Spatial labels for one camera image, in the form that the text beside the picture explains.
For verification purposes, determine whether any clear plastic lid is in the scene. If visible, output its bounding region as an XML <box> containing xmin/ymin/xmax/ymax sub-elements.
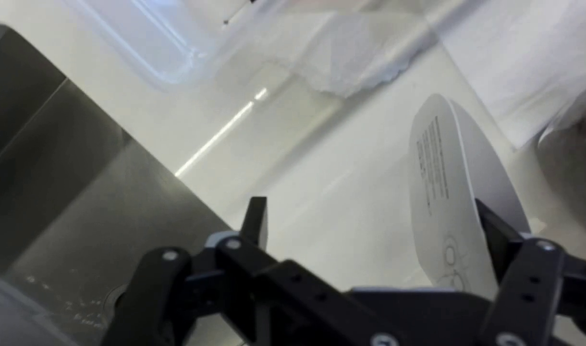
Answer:
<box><xmin>263</xmin><ymin>0</ymin><xmax>519</xmax><ymax>150</ymax></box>

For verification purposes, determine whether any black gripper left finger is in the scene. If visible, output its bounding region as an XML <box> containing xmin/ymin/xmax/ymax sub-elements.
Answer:
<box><xmin>102</xmin><ymin>194</ymin><xmax>396</xmax><ymax>346</ymax></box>

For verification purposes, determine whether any clear plastic tote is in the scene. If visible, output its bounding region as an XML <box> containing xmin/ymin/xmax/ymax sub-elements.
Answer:
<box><xmin>60</xmin><ymin>0</ymin><xmax>288</xmax><ymax>92</ymax></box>

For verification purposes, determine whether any white lid with black rim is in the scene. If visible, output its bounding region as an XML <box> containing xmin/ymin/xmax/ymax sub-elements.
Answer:
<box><xmin>408</xmin><ymin>92</ymin><xmax>534</xmax><ymax>300</ymax></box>

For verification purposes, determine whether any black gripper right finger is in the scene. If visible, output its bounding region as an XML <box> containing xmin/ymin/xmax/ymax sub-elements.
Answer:
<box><xmin>473</xmin><ymin>198</ymin><xmax>586</xmax><ymax>346</ymax></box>

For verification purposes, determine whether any white napkin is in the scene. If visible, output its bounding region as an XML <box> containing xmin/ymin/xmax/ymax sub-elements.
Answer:
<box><xmin>436</xmin><ymin>0</ymin><xmax>586</xmax><ymax>150</ymax></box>

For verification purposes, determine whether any grey metal tray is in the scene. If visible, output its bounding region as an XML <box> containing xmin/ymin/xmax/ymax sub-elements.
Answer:
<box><xmin>0</xmin><ymin>21</ymin><xmax>238</xmax><ymax>346</ymax></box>

